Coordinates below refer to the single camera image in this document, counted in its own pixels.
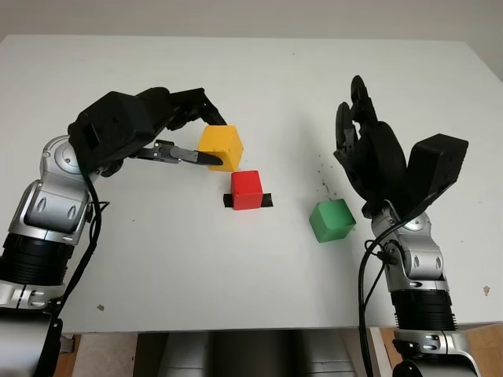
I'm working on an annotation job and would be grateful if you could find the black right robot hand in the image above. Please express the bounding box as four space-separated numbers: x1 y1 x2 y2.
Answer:
332 75 408 219

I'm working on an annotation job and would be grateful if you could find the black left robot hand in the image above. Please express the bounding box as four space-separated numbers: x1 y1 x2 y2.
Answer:
133 86 228 168

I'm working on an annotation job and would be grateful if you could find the yellow cube block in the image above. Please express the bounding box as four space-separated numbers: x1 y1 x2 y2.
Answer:
197 124 244 173

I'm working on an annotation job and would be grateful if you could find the green cube block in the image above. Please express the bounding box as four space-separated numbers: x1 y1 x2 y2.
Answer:
308 198 358 243

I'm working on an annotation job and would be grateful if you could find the red cube block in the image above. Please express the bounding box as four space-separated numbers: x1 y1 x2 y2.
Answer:
230 170 263 211

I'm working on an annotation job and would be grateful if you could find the black tape strip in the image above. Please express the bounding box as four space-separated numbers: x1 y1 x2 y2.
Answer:
222 192 274 209

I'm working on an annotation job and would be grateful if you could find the white table leg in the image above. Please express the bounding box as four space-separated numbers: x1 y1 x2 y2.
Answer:
369 328 398 377
74 333 138 377

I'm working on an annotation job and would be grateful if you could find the grey robot torso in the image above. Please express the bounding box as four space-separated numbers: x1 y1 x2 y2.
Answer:
135 331 361 377

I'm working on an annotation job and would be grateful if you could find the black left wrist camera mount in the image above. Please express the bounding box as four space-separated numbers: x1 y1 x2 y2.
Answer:
68 90 155 176

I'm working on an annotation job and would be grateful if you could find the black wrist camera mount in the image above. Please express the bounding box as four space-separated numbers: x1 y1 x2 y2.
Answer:
68 90 155 176
406 133 469 216

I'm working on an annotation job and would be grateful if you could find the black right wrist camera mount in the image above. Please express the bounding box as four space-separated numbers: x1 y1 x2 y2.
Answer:
406 133 469 216

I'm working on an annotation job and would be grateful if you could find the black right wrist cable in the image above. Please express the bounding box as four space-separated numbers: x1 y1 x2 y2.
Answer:
358 198 433 377

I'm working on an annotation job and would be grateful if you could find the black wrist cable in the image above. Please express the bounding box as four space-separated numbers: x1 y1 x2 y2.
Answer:
358 198 433 377
33 164 112 377

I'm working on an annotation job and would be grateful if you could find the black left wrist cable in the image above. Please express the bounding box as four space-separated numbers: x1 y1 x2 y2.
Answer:
33 164 112 377

